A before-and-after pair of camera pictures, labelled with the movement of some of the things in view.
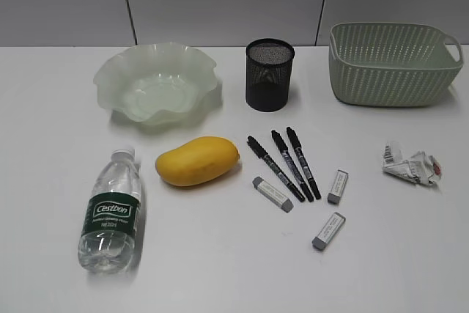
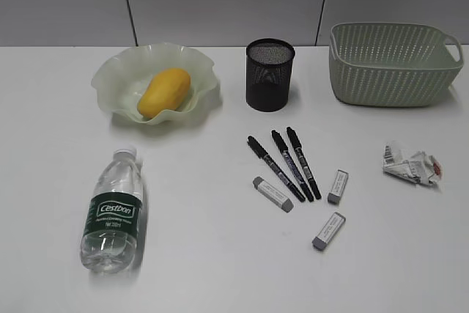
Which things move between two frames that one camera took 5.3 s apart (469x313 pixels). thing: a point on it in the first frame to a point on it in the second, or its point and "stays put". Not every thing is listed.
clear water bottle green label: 107,237 stays put
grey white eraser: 272,194 stays put
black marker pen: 313,186 stays put
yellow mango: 201,160 to 166,90
